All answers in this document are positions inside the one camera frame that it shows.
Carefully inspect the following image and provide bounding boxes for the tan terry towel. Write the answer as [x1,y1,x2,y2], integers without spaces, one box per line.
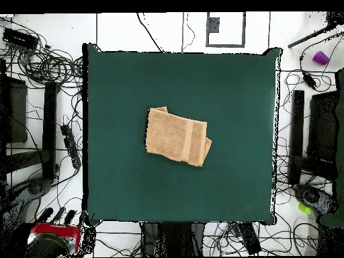
[145,105,213,168]

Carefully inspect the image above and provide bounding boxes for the dark flat panel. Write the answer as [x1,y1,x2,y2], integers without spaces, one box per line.
[307,91,340,162]
[5,76,28,144]

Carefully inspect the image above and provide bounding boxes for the dark green table cloth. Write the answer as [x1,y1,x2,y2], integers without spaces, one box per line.
[81,42,283,226]

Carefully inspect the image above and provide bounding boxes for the black power strip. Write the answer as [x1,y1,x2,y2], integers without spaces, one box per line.
[60,124,82,170]
[236,222,262,255]

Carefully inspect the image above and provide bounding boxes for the small dark grey square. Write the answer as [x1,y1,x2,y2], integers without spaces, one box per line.
[208,17,220,34]

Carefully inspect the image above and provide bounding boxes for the lime green small object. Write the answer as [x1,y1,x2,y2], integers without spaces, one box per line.
[298,203,313,215]

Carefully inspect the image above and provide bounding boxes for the black power adapter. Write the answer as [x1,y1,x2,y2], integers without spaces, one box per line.
[302,70,318,91]

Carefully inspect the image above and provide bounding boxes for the purple plastic cup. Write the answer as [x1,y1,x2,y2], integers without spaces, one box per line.
[312,50,330,66]

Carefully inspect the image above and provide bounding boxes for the black rod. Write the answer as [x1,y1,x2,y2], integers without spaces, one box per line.
[287,22,337,49]

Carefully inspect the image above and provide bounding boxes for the black electronics box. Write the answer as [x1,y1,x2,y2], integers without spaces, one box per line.
[1,27,40,51]

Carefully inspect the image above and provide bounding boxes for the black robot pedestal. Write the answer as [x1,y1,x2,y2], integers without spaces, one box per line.
[140,221,206,257]

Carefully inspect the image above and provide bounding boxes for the grey square floor frame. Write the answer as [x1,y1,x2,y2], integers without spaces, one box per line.
[206,11,246,48]

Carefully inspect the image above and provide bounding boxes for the thin black cable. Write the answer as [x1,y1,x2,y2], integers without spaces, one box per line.
[136,12,165,53]

